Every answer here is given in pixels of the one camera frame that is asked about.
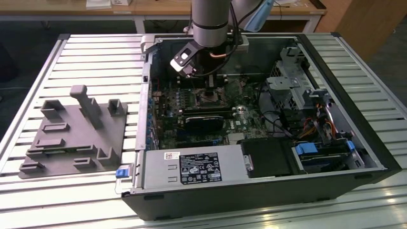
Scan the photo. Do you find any black RAM slot bank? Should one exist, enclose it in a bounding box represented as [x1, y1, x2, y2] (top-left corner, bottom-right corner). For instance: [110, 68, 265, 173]
[178, 73, 229, 88]
[183, 107, 233, 116]

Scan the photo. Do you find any CPU socket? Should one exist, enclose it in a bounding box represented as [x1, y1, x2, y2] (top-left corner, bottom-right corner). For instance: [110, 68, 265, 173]
[194, 87, 229, 108]

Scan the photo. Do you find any black plastic drive cover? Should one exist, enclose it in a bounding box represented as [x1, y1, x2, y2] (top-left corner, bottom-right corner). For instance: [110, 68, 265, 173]
[237, 137, 302, 179]

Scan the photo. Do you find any black graphics card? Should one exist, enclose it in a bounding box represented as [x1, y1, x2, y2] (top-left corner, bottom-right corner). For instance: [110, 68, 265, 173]
[183, 114, 226, 131]

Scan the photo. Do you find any green motherboard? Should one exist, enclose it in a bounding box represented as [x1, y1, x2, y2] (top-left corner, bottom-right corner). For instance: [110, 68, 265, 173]
[151, 76, 271, 150]

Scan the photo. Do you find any metal drive cage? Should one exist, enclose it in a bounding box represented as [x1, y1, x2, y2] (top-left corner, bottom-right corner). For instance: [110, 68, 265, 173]
[266, 46, 335, 110]

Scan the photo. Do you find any wooden desk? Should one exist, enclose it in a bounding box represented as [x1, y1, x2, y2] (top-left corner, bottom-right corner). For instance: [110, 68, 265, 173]
[0, 0, 327, 34]

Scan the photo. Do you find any silver power supply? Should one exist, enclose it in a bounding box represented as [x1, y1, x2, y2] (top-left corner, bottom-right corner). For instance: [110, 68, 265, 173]
[139, 145, 251, 190]

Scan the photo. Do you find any blue disk carrier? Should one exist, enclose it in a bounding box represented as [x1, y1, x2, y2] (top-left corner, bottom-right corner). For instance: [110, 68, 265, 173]
[294, 140, 319, 157]

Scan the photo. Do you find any grey parts rack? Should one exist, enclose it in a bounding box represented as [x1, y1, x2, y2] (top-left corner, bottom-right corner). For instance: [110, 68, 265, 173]
[18, 84, 130, 179]

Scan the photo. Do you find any black PC case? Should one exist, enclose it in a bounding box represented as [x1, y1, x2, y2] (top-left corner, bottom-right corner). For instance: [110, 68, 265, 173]
[120, 32, 402, 221]

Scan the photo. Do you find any wooden cabinet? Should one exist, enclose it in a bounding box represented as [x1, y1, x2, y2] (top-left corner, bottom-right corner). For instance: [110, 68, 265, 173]
[317, 0, 407, 62]

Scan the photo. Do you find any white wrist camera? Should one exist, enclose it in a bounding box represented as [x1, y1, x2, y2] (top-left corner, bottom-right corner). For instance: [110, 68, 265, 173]
[170, 42, 205, 78]

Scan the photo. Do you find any black camera cable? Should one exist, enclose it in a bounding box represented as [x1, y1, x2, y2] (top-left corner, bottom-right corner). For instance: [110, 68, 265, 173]
[194, 0, 245, 77]

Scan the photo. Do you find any grey case handle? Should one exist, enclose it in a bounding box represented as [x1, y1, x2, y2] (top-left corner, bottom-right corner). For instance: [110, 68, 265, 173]
[139, 35, 163, 52]

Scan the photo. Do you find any black wire bundle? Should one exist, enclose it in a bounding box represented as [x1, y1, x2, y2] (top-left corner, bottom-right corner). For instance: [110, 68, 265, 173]
[259, 111, 294, 138]

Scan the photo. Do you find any orange yellow wire bundle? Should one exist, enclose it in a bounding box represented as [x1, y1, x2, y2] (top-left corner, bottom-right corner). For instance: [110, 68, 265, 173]
[299, 104, 338, 139]

